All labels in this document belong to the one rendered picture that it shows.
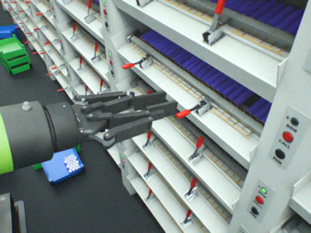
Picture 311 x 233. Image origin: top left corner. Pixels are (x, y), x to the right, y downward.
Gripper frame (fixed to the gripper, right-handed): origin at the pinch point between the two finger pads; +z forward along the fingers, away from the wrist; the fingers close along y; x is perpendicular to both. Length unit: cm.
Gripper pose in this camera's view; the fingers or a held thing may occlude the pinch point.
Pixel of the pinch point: (156, 105)
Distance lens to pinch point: 52.6
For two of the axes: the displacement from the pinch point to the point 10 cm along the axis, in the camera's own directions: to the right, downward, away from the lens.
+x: 1.6, -8.1, -5.6
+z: 8.2, -2.0, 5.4
